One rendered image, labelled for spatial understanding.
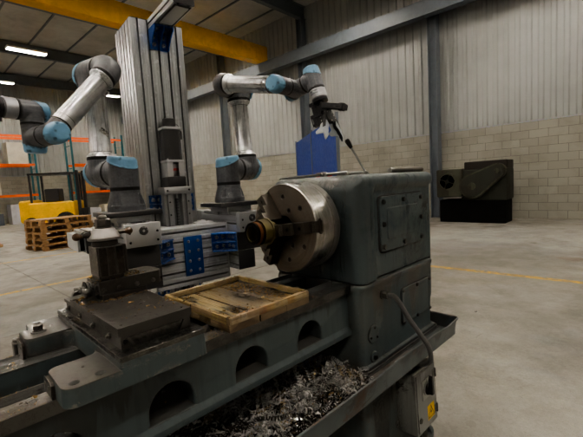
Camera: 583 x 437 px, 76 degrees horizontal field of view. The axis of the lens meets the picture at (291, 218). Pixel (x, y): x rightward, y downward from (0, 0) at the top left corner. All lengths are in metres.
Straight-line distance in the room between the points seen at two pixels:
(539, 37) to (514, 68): 0.80
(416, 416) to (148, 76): 1.89
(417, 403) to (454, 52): 11.00
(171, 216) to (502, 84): 10.47
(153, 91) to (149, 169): 0.37
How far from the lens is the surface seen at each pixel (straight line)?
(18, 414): 0.87
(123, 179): 1.67
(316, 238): 1.22
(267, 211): 1.29
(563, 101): 11.21
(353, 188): 1.30
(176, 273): 1.76
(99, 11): 12.59
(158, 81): 1.99
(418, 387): 1.73
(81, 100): 1.65
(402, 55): 12.75
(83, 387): 0.82
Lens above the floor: 1.24
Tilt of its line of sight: 5 degrees down
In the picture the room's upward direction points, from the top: 3 degrees counter-clockwise
